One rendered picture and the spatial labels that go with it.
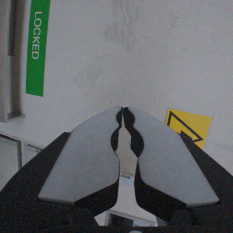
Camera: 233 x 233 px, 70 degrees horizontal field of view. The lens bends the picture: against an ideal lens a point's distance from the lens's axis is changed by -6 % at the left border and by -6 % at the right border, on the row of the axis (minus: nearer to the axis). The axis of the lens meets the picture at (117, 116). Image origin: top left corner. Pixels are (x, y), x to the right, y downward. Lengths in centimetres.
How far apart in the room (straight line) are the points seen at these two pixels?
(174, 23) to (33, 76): 21
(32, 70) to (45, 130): 9
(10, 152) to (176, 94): 63
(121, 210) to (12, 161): 43
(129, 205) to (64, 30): 51
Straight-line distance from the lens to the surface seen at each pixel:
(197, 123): 22
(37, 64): 28
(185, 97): 21
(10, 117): 30
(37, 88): 29
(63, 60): 26
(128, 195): 58
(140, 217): 62
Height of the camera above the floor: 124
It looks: 12 degrees down
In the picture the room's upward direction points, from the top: 101 degrees clockwise
